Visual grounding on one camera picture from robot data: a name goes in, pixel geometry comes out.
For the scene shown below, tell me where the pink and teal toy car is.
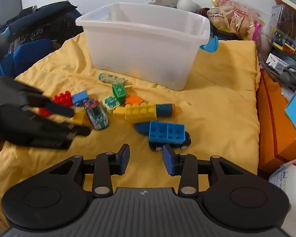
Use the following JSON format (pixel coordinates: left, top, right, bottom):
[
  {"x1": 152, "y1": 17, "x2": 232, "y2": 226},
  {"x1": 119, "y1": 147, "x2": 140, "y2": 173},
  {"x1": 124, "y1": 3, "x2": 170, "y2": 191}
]
[{"x1": 84, "y1": 99, "x2": 109, "y2": 130}]

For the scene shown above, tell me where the yellow blanket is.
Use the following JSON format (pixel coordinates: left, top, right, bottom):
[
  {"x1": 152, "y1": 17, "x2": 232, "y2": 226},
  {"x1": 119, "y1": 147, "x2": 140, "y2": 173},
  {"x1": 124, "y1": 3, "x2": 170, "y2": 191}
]
[{"x1": 0, "y1": 33, "x2": 261, "y2": 225}]

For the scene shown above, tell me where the pale round printed block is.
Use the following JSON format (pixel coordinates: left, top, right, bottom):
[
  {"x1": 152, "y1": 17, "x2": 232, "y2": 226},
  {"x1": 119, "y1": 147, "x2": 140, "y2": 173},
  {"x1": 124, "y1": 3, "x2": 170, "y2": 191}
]
[{"x1": 102, "y1": 95, "x2": 120, "y2": 114}]

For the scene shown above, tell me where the orange toy block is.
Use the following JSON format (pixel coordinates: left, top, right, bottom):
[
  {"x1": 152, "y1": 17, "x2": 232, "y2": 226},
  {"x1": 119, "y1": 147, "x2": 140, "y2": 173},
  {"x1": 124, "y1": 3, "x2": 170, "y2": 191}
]
[{"x1": 125, "y1": 94, "x2": 143, "y2": 105}]

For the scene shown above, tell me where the orange box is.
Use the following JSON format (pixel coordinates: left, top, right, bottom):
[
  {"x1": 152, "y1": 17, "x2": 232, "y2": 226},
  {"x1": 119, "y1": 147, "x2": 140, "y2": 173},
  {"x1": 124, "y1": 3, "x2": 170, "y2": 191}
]
[{"x1": 258, "y1": 71, "x2": 296, "y2": 176}]

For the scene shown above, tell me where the grey cable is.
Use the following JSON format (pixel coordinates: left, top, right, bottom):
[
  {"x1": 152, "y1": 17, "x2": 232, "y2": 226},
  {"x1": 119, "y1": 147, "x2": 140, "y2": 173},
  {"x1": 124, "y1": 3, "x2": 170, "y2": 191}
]
[{"x1": 259, "y1": 54, "x2": 296, "y2": 92}]

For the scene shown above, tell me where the pale green toy car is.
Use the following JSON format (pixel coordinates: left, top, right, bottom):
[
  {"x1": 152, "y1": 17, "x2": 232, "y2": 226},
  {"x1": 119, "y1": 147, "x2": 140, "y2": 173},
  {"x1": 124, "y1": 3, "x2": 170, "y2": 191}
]
[{"x1": 98, "y1": 73, "x2": 126, "y2": 86}]

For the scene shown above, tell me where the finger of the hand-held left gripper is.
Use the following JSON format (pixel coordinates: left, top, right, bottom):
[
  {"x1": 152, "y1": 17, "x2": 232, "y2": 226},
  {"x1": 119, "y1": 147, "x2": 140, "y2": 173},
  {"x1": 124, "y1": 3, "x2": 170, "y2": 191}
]
[
  {"x1": 27, "y1": 102, "x2": 75, "y2": 118},
  {"x1": 47, "y1": 120, "x2": 91, "y2": 137}
]

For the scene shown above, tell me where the pink plastic packet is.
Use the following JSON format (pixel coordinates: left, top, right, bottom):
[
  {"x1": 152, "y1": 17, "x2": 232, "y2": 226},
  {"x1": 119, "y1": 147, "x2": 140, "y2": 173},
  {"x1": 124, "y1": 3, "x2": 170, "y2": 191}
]
[{"x1": 253, "y1": 21, "x2": 265, "y2": 42}]

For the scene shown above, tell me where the white plastic bin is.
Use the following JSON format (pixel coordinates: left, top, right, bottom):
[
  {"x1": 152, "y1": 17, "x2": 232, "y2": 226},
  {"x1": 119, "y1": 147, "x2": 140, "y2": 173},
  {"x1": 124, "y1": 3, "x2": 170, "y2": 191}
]
[{"x1": 75, "y1": 2, "x2": 219, "y2": 92}]

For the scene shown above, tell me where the dark blue fabric bag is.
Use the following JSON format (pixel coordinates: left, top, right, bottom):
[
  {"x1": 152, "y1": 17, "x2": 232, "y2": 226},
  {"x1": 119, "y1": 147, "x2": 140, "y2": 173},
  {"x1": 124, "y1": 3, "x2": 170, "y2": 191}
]
[{"x1": 0, "y1": 1, "x2": 84, "y2": 79}]

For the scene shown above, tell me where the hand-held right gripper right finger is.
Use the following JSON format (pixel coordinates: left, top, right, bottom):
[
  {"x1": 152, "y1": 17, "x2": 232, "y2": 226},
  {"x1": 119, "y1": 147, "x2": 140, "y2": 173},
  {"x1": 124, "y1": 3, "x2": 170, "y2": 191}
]
[{"x1": 161, "y1": 144, "x2": 244, "y2": 198}]

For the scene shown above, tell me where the green printed toy block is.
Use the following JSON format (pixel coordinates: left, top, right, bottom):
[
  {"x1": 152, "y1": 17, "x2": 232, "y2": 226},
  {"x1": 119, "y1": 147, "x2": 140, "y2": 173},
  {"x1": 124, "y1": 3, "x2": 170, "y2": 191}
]
[{"x1": 112, "y1": 83, "x2": 127, "y2": 104}]

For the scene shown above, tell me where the long red toy brick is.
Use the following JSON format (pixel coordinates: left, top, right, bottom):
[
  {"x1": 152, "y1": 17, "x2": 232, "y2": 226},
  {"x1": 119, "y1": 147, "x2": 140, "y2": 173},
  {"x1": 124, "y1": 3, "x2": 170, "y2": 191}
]
[{"x1": 38, "y1": 91, "x2": 74, "y2": 118}]

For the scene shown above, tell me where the clear snack bag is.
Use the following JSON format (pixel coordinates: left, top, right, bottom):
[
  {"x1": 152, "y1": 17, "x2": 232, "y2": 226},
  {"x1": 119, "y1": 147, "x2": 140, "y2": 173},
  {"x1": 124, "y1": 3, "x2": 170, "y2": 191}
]
[{"x1": 207, "y1": 0, "x2": 268, "y2": 41}]

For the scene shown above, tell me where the small white box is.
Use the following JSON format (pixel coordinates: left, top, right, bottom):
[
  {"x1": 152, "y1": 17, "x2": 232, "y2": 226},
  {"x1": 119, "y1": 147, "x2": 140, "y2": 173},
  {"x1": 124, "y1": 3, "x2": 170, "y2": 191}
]
[{"x1": 266, "y1": 53, "x2": 290, "y2": 71}]

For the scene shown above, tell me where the baby wipes pack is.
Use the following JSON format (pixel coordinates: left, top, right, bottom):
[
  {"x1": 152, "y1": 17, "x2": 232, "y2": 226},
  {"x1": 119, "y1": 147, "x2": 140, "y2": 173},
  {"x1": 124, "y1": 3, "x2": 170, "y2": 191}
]
[{"x1": 269, "y1": 158, "x2": 296, "y2": 235}]

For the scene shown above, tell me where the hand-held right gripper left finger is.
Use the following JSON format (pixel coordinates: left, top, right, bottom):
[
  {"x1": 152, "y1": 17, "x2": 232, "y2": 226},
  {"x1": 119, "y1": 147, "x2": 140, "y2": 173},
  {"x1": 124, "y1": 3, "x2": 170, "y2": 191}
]
[{"x1": 49, "y1": 144, "x2": 131, "y2": 198}]

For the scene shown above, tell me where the small blue toy block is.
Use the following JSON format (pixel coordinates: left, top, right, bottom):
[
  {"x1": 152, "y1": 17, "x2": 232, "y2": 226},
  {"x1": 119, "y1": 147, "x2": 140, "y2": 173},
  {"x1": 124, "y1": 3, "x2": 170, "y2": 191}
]
[{"x1": 71, "y1": 91, "x2": 89, "y2": 106}]

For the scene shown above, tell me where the white round object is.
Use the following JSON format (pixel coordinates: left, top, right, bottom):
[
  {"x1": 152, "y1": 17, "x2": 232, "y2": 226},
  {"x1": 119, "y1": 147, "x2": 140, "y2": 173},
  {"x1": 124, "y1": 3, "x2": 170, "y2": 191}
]
[{"x1": 176, "y1": 0, "x2": 200, "y2": 11}]

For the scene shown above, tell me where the clear toy container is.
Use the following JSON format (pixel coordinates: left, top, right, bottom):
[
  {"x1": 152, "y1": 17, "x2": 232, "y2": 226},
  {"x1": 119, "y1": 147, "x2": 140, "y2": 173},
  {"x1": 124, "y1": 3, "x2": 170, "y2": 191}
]
[{"x1": 266, "y1": 4, "x2": 296, "y2": 65}]

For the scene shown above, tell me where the black white toy car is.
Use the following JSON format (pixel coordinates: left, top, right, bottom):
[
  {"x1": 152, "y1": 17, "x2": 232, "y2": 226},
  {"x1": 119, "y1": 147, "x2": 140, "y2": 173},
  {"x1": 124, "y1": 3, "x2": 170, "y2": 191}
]
[{"x1": 148, "y1": 131, "x2": 191, "y2": 153}]

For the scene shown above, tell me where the large yellow toy brick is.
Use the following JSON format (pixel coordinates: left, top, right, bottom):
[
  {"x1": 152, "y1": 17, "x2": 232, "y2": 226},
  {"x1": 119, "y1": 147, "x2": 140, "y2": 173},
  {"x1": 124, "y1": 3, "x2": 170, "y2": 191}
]
[{"x1": 123, "y1": 102, "x2": 157, "y2": 123}]

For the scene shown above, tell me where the teal orange toy cylinder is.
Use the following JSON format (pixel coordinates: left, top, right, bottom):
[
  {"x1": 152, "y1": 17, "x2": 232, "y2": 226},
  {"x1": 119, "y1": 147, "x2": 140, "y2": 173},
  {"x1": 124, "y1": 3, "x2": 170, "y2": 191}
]
[{"x1": 155, "y1": 103, "x2": 176, "y2": 118}]

